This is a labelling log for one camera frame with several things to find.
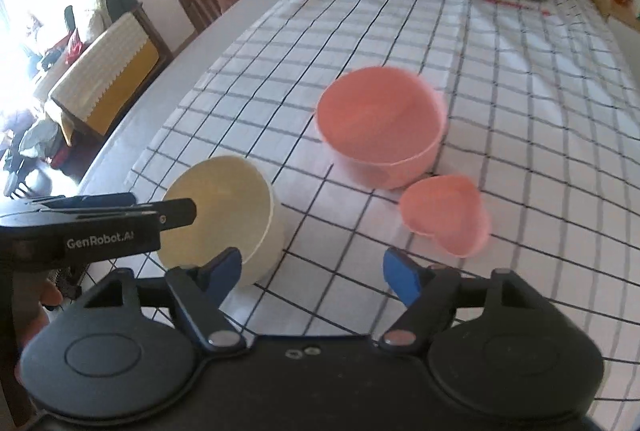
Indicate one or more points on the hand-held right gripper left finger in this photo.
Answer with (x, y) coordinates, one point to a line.
(225, 268)

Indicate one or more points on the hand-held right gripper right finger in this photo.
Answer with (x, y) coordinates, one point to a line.
(402, 276)

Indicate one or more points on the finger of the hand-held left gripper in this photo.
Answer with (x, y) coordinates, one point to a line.
(177, 213)
(90, 201)

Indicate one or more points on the cream bowl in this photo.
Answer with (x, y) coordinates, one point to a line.
(225, 206)

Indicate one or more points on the pink heart-shaped dish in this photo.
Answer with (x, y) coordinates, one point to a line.
(442, 216)

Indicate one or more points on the pink bowl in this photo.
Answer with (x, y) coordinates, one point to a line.
(380, 131)

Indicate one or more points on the person's left hand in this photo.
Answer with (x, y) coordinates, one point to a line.
(37, 326)

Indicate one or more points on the sofa with cream yellow cover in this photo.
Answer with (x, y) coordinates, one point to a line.
(105, 71)

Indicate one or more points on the white checked tablecloth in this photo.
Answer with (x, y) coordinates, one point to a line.
(525, 136)

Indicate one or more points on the thin red stick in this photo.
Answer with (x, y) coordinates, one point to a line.
(515, 5)

